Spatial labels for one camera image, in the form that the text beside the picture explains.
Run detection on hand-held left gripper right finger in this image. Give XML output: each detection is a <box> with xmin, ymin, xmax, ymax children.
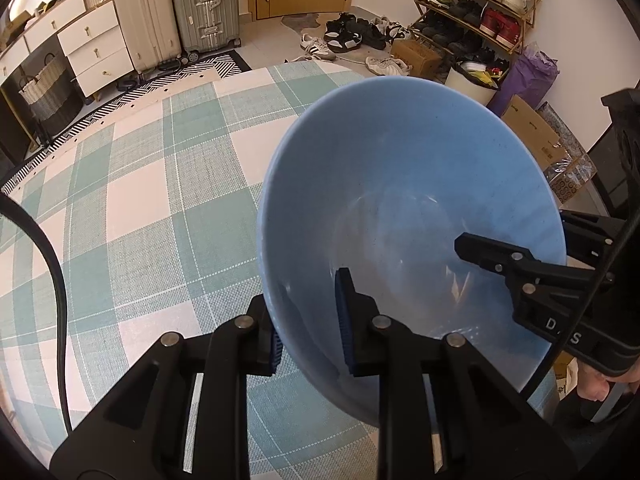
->
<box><xmin>334</xmin><ymin>267</ymin><xmax>576</xmax><ymax>480</ymax></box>

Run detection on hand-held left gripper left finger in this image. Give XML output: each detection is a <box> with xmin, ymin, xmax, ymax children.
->
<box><xmin>50</xmin><ymin>295</ymin><xmax>283</xmax><ymax>480</ymax></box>

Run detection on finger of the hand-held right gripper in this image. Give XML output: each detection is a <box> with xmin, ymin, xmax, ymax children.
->
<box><xmin>560</xmin><ymin>210</ymin><xmax>626</xmax><ymax>266</ymax></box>
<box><xmin>454</xmin><ymin>232</ymin><xmax>616</xmax><ymax>311</ymax></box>

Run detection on blue plastic bowl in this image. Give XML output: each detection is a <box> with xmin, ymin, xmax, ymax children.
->
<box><xmin>256</xmin><ymin>76</ymin><xmax>568</xmax><ymax>428</ymax></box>

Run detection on person's right hand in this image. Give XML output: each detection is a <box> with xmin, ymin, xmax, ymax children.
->
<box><xmin>575</xmin><ymin>360</ymin><xmax>640</xmax><ymax>411</ymax></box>

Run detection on patterned clear bag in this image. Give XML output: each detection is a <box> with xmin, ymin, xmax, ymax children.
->
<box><xmin>542</xmin><ymin>102</ymin><xmax>598</xmax><ymax>206</ymax></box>

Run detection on flat printed cardboard box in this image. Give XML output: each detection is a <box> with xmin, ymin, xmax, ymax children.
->
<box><xmin>501</xmin><ymin>95</ymin><xmax>571</xmax><ymax>171</ymax></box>

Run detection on purple bag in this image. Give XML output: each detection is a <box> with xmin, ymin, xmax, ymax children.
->
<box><xmin>487</xmin><ymin>52</ymin><xmax>560</xmax><ymax>118</ymax></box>

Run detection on white trash bin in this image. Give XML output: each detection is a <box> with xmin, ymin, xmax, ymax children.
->
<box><xmin>444</xmin><ymin>60</ymin><xmax>501</xmax><ymax>106</ymax></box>

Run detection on green white checked tablecloth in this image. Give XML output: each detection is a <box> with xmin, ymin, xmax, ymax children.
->
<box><xmin>0</xmin><ymin>60</ymin><xmax>561</xmax><ymax>480</ymax></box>

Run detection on wooden shoe rack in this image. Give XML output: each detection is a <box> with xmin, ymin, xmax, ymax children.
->
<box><xmin>407</xmin><ymin>0</ymin><xmax>543</xmax><ymax>68</ymax></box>

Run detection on assorted shoes row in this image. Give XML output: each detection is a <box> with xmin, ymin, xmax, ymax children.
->
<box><xmin>415</xmin><ymin>0</ymin><xmax>543</xmax><ymax>63</ymax></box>

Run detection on small brown cardboard box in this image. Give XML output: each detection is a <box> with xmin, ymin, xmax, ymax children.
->
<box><xmin>390</xmin><ymin>39</ymin><xmax>443</xmax><ymax>78</ymax></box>

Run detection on scattered sneakers pile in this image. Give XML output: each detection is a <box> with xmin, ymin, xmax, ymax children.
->
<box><xmin>299</xmin><ymin>11</ymin><xmax>416</xmax><ymax>78</ymax></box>

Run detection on grey door mat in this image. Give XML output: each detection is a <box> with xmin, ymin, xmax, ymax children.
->
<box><xmin>281</xmin><ymin>11</ymin><xmax>326</xmax><ymax>31</ymax></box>

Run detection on silver suitcase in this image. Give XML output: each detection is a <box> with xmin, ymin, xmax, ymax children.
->
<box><xmin>167</xmin><ymin>0</ymin><xmax>242</xmax><ymax>58</ymax></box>

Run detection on grey white woven basket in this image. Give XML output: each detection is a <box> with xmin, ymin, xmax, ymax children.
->
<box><xmin>17</xmin><ymin>52</ymin><xmax>83</xmax><ymax>121</ymax></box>

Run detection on white dressing table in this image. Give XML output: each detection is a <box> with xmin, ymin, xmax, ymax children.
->
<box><xmin>0</xmin><ymin>0</ymin><xmax>136</xmax><ymax>101</ymax></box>

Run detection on white suitcase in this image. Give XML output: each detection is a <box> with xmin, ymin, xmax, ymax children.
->
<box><xmin>109</xmin><ymin>0</ymin><xmax>182</xmax><ymax>73</ymax></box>

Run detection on black cable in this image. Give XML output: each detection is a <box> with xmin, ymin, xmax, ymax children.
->
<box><xmin>0</xmin><ymin>195</ymin><xmax>73</xmax><ymax>433</ymax></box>
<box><xmin>520</xmin><ymin>220</ymin><xmax>633</xmax><ymax>401</ymax></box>

